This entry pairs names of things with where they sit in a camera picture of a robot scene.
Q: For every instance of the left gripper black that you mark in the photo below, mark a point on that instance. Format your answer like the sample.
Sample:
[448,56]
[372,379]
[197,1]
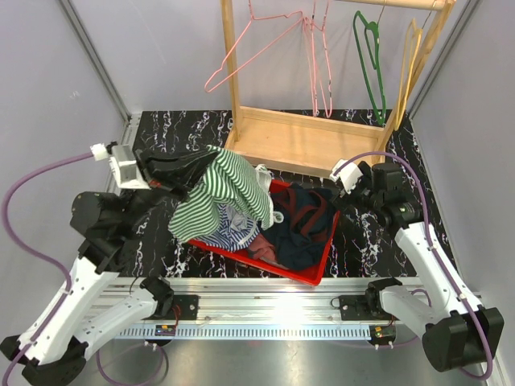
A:
[178,173]

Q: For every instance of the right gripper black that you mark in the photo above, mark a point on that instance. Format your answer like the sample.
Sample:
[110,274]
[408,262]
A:
[342,202]

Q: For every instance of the green white striped tank top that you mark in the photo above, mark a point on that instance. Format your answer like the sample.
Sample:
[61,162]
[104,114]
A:
[229,179]

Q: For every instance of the navy maroon tank top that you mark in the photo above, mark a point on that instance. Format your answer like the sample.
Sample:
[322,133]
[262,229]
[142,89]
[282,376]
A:
[308,216]

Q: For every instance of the blue white striped tank top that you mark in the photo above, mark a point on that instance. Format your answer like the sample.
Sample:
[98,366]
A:
[235,231]

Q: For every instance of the pink wire hanger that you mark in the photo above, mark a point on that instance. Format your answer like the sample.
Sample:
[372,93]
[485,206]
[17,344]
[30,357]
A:
[325,97]
[309,27]
[244,47]

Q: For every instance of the red tank top grey trim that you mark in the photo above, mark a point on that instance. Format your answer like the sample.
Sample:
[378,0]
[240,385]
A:
[261,249]

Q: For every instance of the green plastic hanger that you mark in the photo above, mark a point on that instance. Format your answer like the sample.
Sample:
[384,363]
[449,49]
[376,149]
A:
[367,40]

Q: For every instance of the yellow plastic hanger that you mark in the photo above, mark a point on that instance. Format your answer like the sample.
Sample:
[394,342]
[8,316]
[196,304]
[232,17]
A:
[411,47]

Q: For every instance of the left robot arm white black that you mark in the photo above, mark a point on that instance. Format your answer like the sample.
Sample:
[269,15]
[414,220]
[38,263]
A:
[57,346]

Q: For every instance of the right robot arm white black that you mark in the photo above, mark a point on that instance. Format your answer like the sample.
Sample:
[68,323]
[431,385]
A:
[455,327]

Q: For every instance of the red plastic tray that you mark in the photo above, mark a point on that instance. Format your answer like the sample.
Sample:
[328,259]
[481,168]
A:
[310,276]

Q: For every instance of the wooden clothes rack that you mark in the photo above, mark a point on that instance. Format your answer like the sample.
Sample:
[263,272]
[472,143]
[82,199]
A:
[312,145]

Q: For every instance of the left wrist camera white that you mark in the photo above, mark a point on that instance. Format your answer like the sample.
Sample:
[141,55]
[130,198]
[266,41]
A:
[122,163]

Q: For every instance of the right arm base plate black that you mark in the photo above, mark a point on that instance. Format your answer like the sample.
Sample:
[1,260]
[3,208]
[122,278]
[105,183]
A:
[353,308]

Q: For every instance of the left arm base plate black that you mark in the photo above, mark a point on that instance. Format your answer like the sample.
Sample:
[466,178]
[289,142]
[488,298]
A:
[183,306]

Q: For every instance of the aluminium frame rail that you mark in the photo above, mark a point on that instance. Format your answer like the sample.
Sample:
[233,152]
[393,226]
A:
[278,309]

